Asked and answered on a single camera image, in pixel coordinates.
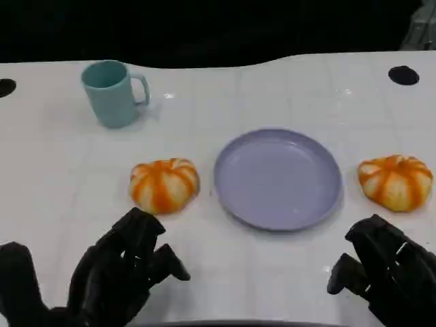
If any grey background equipment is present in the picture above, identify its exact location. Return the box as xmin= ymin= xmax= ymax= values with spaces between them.
xmin=400 ymin=0 xmax=436 ymax=52

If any orange and white bread roll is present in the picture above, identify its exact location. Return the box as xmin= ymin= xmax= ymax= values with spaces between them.
xmin=357 ymin=154 xmax=434 ymax=214
xmin=129 ymin=157 xmax=201 ymax=215

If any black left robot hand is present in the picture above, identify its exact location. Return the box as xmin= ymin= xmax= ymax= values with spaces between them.
xmin=0 ymin=207 xmax=191 ymax=327

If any pale green mug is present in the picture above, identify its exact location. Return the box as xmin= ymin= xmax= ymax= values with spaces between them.
xmin=80 ymin=60 xmax=151 ymax=129

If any lilac plate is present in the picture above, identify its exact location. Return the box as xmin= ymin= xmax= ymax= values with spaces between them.
xmin=213 ymin=128 xmax=343 ymax=233

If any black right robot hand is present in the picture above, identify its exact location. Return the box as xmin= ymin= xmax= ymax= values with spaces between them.
xmin=326 ymin=214 xmax=436 ymax=327

